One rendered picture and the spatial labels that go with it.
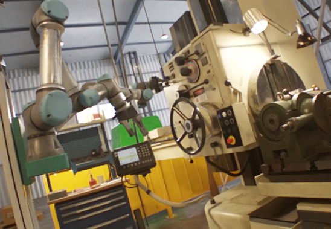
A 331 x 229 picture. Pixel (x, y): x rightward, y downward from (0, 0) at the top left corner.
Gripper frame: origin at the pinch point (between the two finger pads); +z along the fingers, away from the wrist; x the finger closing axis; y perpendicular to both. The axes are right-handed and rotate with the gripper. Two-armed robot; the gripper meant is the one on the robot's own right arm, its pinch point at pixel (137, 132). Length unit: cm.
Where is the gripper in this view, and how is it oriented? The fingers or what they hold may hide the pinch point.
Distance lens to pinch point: 123.6
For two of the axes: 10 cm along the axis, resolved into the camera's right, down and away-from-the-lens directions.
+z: 5.0, 8.4, 2.0
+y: -6.8, 5.3, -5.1
